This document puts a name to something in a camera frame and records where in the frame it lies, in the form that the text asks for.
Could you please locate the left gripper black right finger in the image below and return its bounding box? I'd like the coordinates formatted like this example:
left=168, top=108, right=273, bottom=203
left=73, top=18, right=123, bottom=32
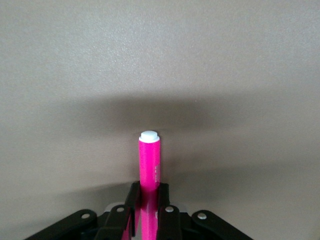
left=156, top=182, right=255, bottom=240

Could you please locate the pink marker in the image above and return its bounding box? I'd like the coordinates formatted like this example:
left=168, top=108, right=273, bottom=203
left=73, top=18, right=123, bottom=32
left=137, top=130, right=161, bottom=240

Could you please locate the brown table cover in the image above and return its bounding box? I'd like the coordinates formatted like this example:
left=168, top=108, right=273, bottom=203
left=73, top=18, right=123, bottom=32
left=0, top=0, right=320, bottom=240

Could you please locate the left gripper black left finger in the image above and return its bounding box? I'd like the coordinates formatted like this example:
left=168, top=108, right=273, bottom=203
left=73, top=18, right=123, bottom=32
left=23, top=181, right=142, bottom=240

